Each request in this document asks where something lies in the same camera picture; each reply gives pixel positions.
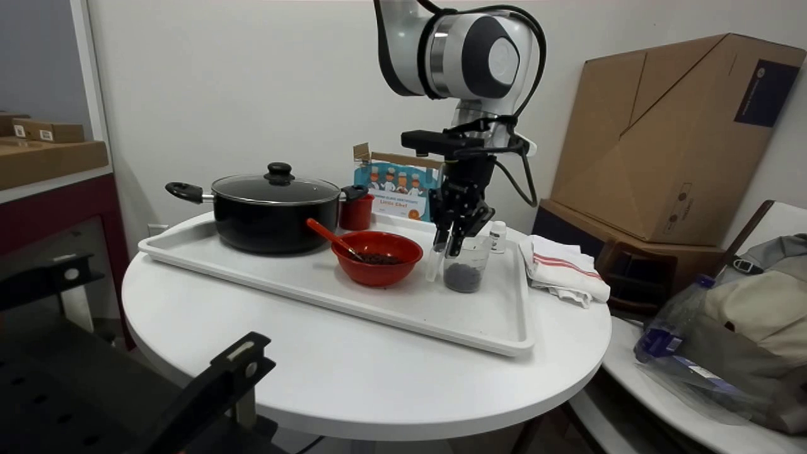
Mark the red plastic bowl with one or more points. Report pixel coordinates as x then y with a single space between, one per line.
385 257

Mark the red spoon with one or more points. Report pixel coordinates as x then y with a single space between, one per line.
330 237

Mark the black glass pot lid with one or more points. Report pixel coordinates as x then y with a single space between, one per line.
276 185

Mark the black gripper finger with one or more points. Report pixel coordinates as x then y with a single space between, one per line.
441 214
466 223

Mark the wooden shelf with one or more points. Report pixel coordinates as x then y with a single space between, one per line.
35 150

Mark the red mug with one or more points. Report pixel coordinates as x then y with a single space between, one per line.
356 207

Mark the white red striped towel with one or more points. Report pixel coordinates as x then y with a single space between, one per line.
563 271

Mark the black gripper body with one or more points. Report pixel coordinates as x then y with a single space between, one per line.
466 155

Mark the small white bottle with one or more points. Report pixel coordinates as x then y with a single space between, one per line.
496 236

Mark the large brown cardboard box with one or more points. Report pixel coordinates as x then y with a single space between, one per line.
664 142

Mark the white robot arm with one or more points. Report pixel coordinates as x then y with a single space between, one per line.
489 58

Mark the white round table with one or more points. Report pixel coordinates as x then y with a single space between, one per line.
403 363

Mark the black cooking pot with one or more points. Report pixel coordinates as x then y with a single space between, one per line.
263 227

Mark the blue cardboard toy box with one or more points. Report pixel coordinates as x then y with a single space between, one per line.
398 182

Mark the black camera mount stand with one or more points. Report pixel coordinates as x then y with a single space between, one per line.
218 412

